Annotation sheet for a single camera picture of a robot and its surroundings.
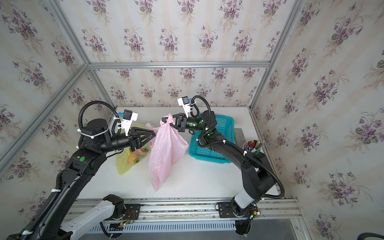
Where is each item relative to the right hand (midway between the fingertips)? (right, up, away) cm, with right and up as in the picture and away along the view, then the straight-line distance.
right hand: (166, 122), depth 62 cm
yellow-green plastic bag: (-25, -20, +19) cm, 37 cm away
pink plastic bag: (+1, -9, 0) cm, 9 cm away
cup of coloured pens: (+46, -14, +23) cm, 54 cm away
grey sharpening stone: (+43, -10, +36) cm, 57 cm away
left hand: (-4, -5, -3) cm, 7 cm away
